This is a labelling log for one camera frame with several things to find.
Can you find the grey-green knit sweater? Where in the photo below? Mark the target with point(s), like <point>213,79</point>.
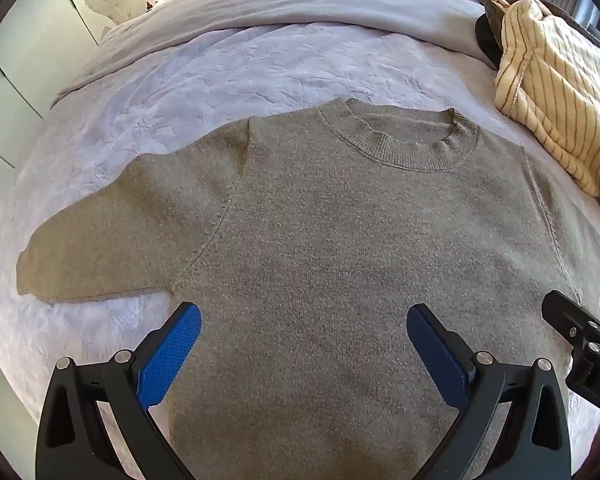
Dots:
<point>330,235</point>

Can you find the grey duvet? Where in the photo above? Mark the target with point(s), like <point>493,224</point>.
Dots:
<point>280,5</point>

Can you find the lilac embossed bed blanket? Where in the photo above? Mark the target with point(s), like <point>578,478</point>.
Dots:
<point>155,95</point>

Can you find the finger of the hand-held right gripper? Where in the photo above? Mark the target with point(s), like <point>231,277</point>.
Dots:
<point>567,317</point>

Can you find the cream striped blanket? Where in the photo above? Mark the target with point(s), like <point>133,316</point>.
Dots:
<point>555,85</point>

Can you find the white wardrobe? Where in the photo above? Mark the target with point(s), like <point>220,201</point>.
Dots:
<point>25,60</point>

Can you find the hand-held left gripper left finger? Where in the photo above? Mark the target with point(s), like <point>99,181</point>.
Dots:
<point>172,355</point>

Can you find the dark cloth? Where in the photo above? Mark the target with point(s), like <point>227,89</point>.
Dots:
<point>485,35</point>

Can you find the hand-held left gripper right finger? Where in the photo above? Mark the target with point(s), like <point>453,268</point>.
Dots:
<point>437,355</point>

